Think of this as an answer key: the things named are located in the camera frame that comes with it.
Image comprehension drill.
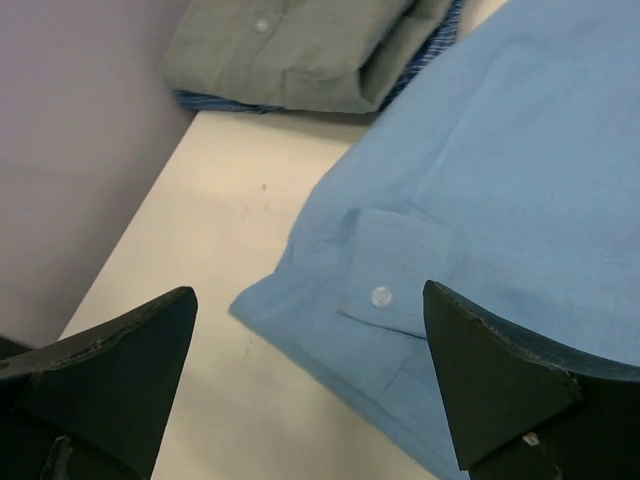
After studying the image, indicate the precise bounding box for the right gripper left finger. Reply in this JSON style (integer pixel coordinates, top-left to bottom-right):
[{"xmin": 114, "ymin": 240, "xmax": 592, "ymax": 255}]
[{"xmin": 1, "ymin": 287, "xmax": 198, "ymax": 479}]

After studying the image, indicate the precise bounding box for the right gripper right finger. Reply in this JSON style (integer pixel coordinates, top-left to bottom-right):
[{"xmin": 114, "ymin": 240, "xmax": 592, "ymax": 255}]
[{"xmin": 423, "ymin": 281, "xmax": 639, "ymax": 480}]

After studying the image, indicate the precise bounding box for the light blue long sleeve shirt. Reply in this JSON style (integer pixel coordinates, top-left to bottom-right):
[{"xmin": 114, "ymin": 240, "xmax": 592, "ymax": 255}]
[{"xmin": 230, "ymin": 1, "xmax": 639, "ymax": 479}]

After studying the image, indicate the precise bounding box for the folded blue striped shirt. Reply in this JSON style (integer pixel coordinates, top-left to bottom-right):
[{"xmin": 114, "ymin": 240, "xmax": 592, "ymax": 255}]
[{"xmin": 174, "ymin": 0, "xmax": 466, "ymax": 115}]

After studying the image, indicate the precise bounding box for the folded grey shirt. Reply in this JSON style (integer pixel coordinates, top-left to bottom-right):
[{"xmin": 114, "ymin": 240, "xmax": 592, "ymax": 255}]
[{"xmin": 163, "ymin": 0, "xmax": 456, "ymax": 115}]

